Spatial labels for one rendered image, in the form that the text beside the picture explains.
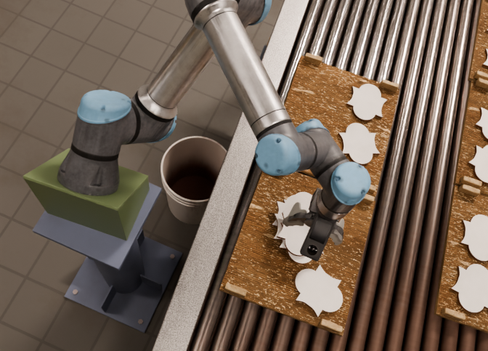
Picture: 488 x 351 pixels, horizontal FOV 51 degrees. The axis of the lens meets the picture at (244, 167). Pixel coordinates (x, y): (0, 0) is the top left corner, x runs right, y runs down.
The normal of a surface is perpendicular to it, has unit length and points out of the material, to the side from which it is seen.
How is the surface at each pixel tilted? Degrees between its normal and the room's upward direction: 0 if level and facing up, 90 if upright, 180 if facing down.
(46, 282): 0
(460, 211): 0
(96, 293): 0
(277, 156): 52
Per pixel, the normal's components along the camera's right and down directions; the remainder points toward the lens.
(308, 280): 0.12, -0.41
